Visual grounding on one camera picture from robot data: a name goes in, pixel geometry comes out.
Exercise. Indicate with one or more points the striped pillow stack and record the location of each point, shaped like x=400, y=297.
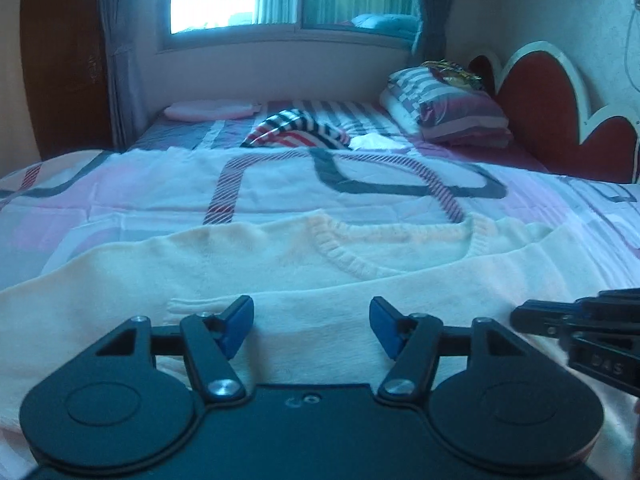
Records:
x=417, y=87

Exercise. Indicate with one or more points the pink flat cushion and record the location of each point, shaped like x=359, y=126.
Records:
x=210, y=110

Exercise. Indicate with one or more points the window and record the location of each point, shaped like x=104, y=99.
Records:
x=280, y=0

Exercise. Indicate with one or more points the brown wooden wardrobe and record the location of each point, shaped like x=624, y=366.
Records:
x=65, y=60

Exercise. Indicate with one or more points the pink white patterned bedspread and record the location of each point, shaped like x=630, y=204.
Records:
x=160, y=187

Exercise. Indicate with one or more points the grey curtain beside headboard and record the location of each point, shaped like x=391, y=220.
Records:
x=435, y=5

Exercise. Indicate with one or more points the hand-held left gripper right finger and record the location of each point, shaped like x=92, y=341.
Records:
x=384, y=326

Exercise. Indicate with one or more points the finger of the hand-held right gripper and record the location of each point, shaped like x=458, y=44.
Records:
x=537, y=316

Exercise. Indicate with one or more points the red white scalloped headboard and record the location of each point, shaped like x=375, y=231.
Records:
x=545, y=110

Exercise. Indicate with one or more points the small white cloth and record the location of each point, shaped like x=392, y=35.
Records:
x=377, y=142

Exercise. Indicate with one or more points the cream knit sweater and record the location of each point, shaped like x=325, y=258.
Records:
x=240, y=280

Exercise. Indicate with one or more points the red navy striped cloth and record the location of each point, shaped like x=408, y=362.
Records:
x=292, y=132

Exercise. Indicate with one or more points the striped bed sheet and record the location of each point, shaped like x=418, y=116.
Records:
x=200, y=132

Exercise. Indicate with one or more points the shiny snack packet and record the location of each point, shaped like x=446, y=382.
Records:
x=452, y=74

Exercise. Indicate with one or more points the grey curtain beside wardrobe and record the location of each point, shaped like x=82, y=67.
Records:
x=127, y=55

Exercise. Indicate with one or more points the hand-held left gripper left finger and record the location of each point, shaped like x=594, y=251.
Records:
x=238, y=324

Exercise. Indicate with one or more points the pink grey striped pillow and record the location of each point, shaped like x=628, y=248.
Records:
x=465, y=120

